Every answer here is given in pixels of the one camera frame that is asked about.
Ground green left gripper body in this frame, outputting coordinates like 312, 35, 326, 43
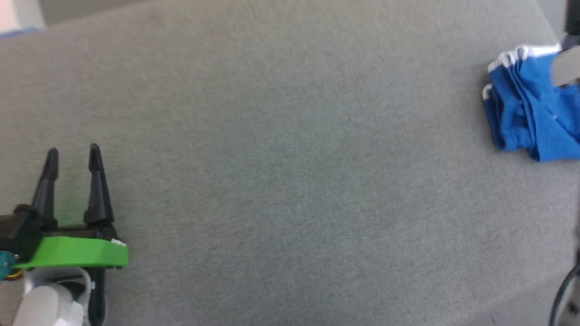
14, 224, 129, 269

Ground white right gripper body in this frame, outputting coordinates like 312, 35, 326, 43
551, 44, 580, 87

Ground blue white basketball shorts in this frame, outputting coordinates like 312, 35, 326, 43
482, 44, 580, 163

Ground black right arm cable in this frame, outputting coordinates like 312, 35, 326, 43
548, 263, 580, 326

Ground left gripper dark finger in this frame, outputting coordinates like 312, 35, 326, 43
30, 148, 60, 228
83, 143, 115, 227

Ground grey fabric sofa seat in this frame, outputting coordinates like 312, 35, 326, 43
0, 0, 580, 326

